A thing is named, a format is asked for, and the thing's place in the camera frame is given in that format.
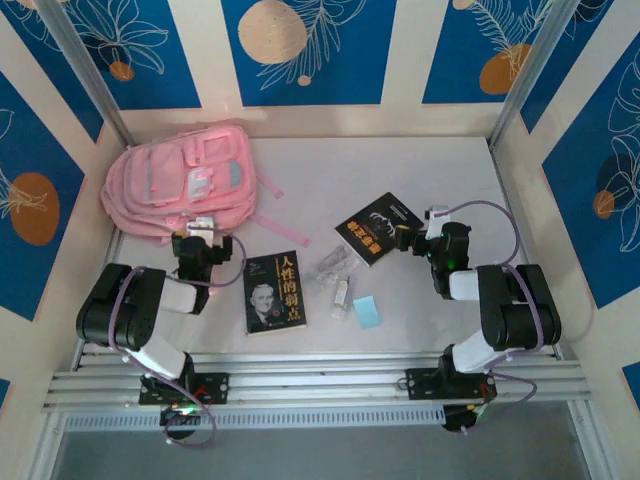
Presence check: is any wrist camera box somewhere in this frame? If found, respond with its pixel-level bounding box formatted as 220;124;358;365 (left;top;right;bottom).
424;203;448;242
183;216;222;240

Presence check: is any left aluminium corner post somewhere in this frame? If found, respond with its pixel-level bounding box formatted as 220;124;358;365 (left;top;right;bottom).
37;0;137;149

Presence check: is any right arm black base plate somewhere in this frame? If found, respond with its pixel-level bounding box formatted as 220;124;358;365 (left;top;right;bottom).
405;367;497;401

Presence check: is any clear bag of grey stationery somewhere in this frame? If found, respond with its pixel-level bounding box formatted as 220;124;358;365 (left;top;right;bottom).
302;242;362;294

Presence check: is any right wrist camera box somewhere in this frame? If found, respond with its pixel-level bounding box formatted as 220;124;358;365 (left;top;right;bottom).
424;203;448;242

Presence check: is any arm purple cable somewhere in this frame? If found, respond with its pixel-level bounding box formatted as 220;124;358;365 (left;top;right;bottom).
439;199;547;431
107;234;248;449

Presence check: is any right aluminium side rail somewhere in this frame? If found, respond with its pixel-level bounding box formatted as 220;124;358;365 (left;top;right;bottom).
487;139;564;361

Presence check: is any slotted grey cable tray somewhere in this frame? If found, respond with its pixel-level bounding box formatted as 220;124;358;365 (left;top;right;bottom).
64;404;446;432

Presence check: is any black book with portrait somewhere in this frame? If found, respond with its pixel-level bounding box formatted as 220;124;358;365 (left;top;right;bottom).
243;249;308;337

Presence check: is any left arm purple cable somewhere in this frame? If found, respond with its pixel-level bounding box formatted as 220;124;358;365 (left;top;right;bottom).
107;234;248;449

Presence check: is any black book with antlers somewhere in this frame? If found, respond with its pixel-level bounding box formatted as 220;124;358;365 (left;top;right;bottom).
334;191;425;269

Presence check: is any aluminium mounting rail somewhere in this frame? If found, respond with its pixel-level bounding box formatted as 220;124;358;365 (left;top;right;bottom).
42;351;592;414

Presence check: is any pink school backpack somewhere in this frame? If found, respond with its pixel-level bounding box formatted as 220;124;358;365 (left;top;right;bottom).
101;122;311;249

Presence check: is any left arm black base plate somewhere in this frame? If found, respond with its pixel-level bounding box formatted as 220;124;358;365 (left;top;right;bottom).
138;372;231;406

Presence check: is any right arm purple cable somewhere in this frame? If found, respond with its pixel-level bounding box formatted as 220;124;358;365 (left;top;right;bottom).
439;199;547;431

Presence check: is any right aluminium corner post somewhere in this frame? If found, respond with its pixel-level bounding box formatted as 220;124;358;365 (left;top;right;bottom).
487;0;574;150

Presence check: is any aluminium corner post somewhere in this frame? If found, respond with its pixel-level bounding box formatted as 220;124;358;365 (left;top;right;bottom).
487;0;574;150
37;0;137;149

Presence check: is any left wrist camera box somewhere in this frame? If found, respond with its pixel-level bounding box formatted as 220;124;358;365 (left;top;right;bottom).
183;216;222;240

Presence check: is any light blue sticky notepad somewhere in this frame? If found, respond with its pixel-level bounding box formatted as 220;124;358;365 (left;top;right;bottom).
352;294;384;331

